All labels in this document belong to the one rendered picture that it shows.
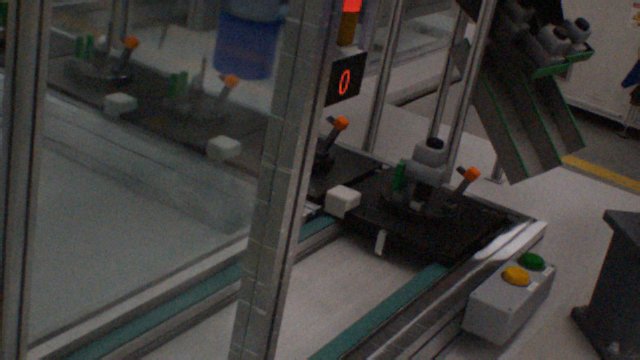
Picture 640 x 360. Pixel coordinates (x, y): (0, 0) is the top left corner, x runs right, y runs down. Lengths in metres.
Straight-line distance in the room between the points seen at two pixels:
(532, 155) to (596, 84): 3.87
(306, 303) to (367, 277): 0.14
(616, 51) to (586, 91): 0.29
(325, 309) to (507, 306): 0.27
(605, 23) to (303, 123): 5.03
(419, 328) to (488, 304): 0.15
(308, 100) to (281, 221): 0.10
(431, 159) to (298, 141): 0.90
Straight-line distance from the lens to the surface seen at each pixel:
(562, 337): 1.63
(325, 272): 1.50
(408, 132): 2.33
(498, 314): 1.45
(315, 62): 0.70
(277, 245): 0.75
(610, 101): 5.75
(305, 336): 1.34
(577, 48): 1.93
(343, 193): 1.60
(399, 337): 1.32
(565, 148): 2.05
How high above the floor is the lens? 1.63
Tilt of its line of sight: 23 degrees down
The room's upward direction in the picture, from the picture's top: 11 degrees clockwise
